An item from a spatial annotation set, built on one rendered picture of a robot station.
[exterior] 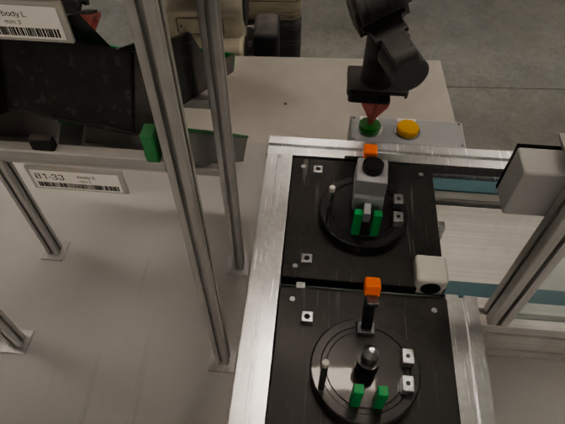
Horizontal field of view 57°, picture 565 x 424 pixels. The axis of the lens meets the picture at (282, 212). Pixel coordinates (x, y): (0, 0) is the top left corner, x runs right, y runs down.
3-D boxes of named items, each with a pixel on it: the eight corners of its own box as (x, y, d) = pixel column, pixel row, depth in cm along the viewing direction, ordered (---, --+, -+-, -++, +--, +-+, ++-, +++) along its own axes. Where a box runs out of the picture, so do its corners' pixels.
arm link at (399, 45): (398, -34, 75) (343, -5, 76) (433, 10, 68) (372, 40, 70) (410, 30, 85) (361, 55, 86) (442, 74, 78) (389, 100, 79)
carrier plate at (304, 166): (293, 165, 93) (293, 156, 91) (429, 174, 92) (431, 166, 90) (280, 283, 78) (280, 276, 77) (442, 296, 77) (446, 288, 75)
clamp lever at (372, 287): (357, 320, 70) (364, 275, 66) (372, 322, 70) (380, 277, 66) (359, 340, 67) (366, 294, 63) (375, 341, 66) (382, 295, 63)
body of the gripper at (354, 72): (407, 102, 88) (415, 65, 82) (345, 98, 88) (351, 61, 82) (404, 76, 92) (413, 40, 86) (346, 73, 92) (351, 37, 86)
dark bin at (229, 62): (145, 55, 73) (145, -1, 70) (234, 71, 71) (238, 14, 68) (7, 110, 49) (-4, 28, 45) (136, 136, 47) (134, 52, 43)
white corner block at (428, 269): (409, 267, 80) (414, 253, 77) (440, 269, 80) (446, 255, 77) (411, 294, 77) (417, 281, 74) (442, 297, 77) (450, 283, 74)
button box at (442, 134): (346, 137, 104) (350, 113, 99) (453, 144, 103) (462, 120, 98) (346, 163, 100) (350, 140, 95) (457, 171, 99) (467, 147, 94)
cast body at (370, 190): (353, 177, 81) (359, 145, 76) (382, 180, 81) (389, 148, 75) (350, 220, 76) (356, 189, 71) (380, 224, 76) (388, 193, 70)
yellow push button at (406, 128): (394, 125, 99) (397, 118, 97) (416, 127, 99) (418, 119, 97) (395, 140, 96) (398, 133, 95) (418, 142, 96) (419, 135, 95)
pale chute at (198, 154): (171, 146, 90) (175, 120, 90) (244, 161, 88) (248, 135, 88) (80, 145, 63) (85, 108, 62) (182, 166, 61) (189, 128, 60)
